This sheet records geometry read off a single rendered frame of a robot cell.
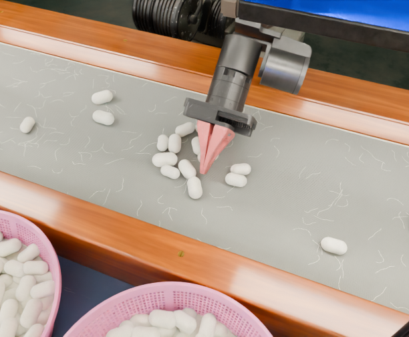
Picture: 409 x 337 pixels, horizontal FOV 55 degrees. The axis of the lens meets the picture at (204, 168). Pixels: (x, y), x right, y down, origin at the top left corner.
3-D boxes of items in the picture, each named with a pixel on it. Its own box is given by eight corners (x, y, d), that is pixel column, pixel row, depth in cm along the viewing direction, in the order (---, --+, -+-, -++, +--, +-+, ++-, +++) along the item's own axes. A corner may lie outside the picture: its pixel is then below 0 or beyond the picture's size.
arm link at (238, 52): (227, 35, 60) (226, 23, 55) (270, 48, 60) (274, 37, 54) (214, 79, 61) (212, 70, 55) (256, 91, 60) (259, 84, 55)
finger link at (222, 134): (212, 178, 55) (232, 114, 54) (166, 163, 56) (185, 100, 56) (222, 178, 61) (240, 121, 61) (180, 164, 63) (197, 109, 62)
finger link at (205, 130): (228, 184, 54) (249, 118, 54) (181, 168, 56) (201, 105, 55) (236, 183, 61) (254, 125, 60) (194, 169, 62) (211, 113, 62)
